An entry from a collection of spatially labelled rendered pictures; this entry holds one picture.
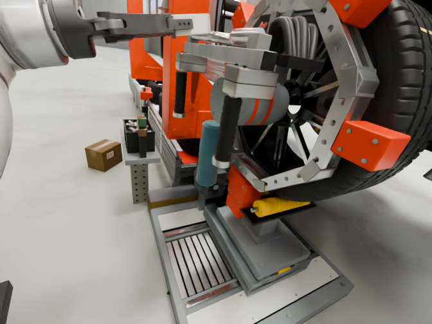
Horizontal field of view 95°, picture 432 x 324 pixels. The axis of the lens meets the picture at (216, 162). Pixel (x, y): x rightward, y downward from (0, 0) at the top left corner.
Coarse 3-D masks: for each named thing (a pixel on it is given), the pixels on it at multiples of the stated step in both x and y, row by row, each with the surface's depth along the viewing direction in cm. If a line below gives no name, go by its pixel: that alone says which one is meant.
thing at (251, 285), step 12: (216, 204) 119; (204, 216) 119; (216, 216) 114; (216, 228) 106; (228, 240) 101; (228, 252) 95; (240, 264) 90; (300, 264) 92; (240, 276) 87; (252, 276) 86; (276, 276) 87; (288, 276) 93; (252, 288) 81; (264, 288) 87
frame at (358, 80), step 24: (264, 0) 56; (288, 0) 49; (312, 0) 43; (264, 24) 63; (336, 24) 40; (336, 48) 41; (360, 48) 40; (336, 72) 40; (360, 72) 37; (336, 96) 41; (360, 96) 38; (336, 120) 41; (360, 120) 43; (240, 144) 83; (240, 168) 75; (312, 168) 47
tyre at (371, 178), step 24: (408, 0) 44; (384, 24) 39; (408, 24) 37; (384, 48) 40; (408, 48) 37; (384, 72) 40; (408, 72) 37; (384, 96) 40; (408, 96) 38; (384, 120) 41; (408, 120) 40; (408, 144) 45; (336, 168) 51; (360, 168) 46; (288, 192) 66; (312, 192) 58; (336, 192) 53
